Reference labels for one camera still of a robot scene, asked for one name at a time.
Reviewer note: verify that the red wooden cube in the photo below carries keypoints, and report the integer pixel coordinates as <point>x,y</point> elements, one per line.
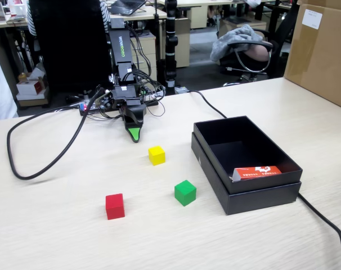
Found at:
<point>115,206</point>

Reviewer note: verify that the white shipping label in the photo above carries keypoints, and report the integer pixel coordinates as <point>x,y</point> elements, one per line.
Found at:
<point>312,19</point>

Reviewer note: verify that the black controller board base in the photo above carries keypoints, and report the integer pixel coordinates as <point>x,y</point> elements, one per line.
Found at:
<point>84,110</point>

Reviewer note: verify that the person in white shirt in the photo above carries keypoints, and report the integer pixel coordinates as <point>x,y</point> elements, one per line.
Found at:
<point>0,92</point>

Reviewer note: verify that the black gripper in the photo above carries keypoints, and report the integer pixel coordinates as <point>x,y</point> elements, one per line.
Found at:
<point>125,92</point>

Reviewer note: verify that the black vertical stand pole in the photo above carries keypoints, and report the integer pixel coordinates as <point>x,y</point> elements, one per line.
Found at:
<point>170,50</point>

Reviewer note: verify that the large black office chair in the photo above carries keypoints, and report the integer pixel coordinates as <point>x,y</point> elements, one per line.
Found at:
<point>72,42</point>

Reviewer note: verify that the white and red small box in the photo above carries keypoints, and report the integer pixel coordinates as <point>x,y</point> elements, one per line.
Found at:
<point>28,87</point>

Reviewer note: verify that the orange paper carton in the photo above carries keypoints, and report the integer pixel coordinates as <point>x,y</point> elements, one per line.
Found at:
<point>257,173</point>

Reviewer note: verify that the green wooden cube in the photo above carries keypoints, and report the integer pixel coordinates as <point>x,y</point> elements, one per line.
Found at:
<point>185,193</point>

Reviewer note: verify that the slim black office chair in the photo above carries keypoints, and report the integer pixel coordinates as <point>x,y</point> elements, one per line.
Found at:
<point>283,42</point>

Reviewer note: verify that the grey fleece blanket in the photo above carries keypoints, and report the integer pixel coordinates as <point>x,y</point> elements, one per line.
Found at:
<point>235,39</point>

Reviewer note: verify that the black open laptop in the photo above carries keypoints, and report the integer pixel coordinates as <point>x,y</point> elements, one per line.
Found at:
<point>127,5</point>

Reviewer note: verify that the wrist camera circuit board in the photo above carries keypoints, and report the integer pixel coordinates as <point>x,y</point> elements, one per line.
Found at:
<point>104,101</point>

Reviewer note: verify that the chrome-frame office chair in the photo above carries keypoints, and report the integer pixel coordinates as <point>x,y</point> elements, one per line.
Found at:
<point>255,53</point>

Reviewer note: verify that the person in striped shirt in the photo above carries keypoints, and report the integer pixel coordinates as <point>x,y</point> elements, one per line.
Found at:
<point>31,22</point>

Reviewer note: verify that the large brown cardboard box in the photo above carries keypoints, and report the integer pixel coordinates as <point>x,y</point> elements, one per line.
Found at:
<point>319,56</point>

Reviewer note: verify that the yellow wooden cube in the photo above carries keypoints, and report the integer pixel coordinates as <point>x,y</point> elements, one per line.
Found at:
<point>157,156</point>

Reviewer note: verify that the black cardboard box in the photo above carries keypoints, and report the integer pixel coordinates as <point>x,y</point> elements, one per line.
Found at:
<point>257,201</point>

